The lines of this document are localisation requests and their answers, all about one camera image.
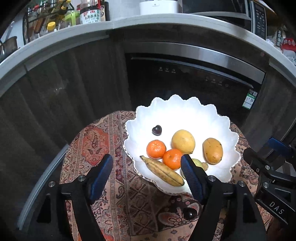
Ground red plastic bag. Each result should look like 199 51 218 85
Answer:
281 38 296 52

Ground small tan longan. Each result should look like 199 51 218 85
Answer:
201 163 208 171

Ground white rice cooker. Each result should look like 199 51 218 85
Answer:
139 1 179 15

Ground yellow mango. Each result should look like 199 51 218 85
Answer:
203 138 223 165

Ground yellow round pear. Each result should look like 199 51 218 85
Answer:
171 130 196 154

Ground green lidded jar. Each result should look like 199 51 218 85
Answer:
64 10 80 27

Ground green apple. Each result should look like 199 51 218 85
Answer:
192 159 202 168

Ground dark cherry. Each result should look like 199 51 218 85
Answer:
152 125 162 136
183 207 198 220

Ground steel saucepan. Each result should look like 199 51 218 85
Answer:
1 36 18 62

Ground small yellow banana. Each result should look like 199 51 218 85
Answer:
140 156 185 187

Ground black built-in dishwasher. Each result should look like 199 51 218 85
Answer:
124 42 265 126

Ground large soy sauce bottle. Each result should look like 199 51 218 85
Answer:
80 0 101 24

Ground orange mandarin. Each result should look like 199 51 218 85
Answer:
147 140 167 159
162 149 183 170

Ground black microwave oven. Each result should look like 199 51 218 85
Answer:
182 0 267 40

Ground white scalloped fruit bowl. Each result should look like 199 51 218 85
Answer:
123 94 241 195

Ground white plastic bag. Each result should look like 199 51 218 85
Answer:
266 36 295 65

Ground patterned paisley tablecloth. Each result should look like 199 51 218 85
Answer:
59 110 275 241

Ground black spice rack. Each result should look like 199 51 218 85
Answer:
23 1 74 44

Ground green energy label sticker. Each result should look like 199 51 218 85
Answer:
242 89 258 110

